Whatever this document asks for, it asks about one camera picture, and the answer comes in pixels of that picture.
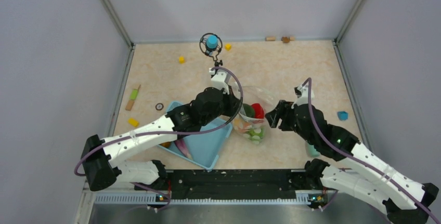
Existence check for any dark green toy avocado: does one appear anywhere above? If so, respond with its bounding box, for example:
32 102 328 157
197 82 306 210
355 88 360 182
242 103 254 121

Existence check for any orange toy peach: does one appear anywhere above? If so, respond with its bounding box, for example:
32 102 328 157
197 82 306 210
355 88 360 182
233 118 252 133

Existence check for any red toy bell pepper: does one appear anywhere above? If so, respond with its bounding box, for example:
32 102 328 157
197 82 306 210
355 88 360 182
251 103 265 119

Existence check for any blue perforated plastic basket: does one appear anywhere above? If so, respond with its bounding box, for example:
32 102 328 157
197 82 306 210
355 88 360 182
159 117 233 172

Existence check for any clear polka dot zip bag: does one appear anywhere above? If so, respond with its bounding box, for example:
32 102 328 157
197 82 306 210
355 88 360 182
232 86 278 145

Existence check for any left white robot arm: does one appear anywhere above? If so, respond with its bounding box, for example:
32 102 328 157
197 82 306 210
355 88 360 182
74 87 243 191

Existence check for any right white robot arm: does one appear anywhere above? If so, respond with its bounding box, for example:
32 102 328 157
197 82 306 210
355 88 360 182
265 100 440 223

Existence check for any teal plastic bottle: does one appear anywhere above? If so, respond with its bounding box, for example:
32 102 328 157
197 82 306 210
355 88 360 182
305 143 320 158

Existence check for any blue toy block right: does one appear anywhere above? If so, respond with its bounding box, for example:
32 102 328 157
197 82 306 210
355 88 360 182
337 111 349 121

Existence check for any purple toy eggplant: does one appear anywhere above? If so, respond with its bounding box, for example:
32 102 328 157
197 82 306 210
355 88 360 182
174 139 193 160

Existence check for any yellow cube left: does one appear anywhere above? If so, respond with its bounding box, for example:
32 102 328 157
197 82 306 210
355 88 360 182
178 56 185 64

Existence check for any blue microphone on tripod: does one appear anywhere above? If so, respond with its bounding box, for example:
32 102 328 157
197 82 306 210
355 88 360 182
199 33 223 67

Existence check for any yellow orange toy fruit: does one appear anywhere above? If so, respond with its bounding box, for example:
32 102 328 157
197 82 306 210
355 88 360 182
161 142 172 148

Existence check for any brown wooden piece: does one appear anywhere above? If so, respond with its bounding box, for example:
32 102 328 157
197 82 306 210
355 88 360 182
281 36 291 44

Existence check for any green and wood toy block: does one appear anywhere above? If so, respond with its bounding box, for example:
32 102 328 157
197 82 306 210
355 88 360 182
125 84 141 111

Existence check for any yellow block front left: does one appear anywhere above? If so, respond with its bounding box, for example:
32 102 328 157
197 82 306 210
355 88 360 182
127 118 139 128

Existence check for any wooden cork piece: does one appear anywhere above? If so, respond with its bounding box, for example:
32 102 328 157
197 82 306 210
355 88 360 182
265 36 276 42

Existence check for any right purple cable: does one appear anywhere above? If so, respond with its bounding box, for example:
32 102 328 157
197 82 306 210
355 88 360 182
299 77 440 224

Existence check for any purple cable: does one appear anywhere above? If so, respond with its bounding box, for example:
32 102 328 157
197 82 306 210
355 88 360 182
73 66 244 177
299 77 440 224

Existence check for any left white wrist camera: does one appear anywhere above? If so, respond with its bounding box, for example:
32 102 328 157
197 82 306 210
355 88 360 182
209 67 231 95

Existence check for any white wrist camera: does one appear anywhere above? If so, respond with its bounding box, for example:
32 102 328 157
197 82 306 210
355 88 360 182
209 67 231 95
292 85 315 108

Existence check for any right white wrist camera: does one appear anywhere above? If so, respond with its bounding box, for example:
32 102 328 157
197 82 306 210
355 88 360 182
292 85 315 108

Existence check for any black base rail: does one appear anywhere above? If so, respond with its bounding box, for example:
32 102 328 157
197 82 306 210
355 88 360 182
150 169 330 201

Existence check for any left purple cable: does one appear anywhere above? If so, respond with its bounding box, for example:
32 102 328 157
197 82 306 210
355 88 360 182
73 66 244 177

